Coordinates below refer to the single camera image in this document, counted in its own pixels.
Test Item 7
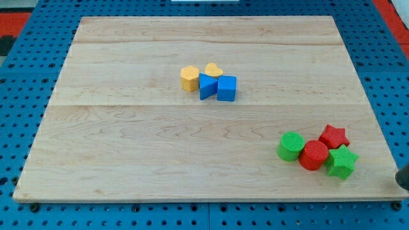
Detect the red star block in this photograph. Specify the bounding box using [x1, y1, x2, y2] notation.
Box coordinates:
[318, 124, 350, 149]

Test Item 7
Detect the green star block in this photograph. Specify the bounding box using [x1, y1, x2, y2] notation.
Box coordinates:
[324, 144, 359, 180]

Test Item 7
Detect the wooden board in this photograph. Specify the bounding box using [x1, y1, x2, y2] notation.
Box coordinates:
[13, 16, 408, 203]

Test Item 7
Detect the blue triangle block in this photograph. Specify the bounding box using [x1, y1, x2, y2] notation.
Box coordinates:
[199, 73, 218, 100]

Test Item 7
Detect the blue cube block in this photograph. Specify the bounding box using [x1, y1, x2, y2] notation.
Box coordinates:
[217, 75, 237, 102]

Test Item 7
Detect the yellow hexagon block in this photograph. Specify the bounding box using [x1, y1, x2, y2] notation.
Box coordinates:
[180, 66, 199, 92]

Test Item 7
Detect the yellow heart block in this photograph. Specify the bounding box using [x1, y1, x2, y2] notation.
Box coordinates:
[204, 63, 224, 79]

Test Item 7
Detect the green cylinder block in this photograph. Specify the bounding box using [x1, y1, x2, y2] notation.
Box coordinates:
[277, 132, 305, 162]

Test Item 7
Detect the red cylinder block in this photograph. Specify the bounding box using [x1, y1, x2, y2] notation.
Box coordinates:
[298, 140, 328, 171]

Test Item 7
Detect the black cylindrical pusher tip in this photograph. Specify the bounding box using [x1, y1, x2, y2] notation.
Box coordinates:
[395, 164, 409, 190]

